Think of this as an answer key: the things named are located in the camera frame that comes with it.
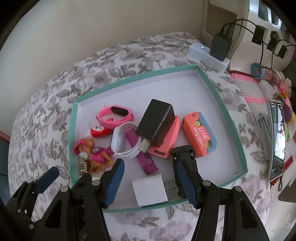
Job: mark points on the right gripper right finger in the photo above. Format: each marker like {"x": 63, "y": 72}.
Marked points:
{"x": 191, "y": 182}

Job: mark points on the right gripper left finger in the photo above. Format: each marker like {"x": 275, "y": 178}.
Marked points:
{"x": 110, "y": 182}

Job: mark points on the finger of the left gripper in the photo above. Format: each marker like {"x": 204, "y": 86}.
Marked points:
{"x": 46, "y": 180}

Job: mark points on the pink pup toy figure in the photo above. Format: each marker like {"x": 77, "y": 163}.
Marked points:
{"x": 96, "y": 158}

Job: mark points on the black toy car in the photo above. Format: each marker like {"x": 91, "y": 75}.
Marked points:
{"x": 183, "y": 159}

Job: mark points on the purple comb piece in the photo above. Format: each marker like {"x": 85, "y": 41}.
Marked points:
{"x": 145, "y": 160}

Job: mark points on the white usb charger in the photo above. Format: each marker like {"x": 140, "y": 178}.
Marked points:
{"x": 152, "y": 190}

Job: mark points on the coral blue token case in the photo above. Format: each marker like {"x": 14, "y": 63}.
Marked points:
{"x": 199, "y": 134}

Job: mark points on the red glue bottle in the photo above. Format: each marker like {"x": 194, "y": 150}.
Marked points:
{"x": 97, "y": 131}

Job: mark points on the pink smart watch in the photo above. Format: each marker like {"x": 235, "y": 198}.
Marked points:
{"x": 113, "y": 116}

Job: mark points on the black power adapter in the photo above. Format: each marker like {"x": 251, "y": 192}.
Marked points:
{"x": 155, "y": 124}

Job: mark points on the gold patterned harmonica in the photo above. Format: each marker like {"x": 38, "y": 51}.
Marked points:
{"x": 82, "y": 168}

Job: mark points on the floral grey white blanket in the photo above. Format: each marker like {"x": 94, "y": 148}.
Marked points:
{"x": 39, "y": 137}

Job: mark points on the red pink rolled mat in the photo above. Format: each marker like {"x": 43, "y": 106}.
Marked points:
{"x": 4, "y": 137}

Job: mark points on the teal cardboard tray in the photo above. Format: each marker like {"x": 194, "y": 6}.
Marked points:
{"x": 187, "y": 89}

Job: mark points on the silver smartphone on stand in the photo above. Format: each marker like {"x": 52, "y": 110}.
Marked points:
{"x": 272, "y": 130}

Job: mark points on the pink white crochet mat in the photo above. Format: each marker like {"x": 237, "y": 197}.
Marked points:
{"x": 255, "y": 97}

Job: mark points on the colourful round toy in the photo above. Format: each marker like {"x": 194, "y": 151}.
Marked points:
{"x": 256, "y": 70}

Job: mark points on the white power strip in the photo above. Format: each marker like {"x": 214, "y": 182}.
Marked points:
{"x": 202, "y": 53}

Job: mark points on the black plugged charger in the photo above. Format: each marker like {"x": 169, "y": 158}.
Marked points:
{"x": 220, "y": 46}

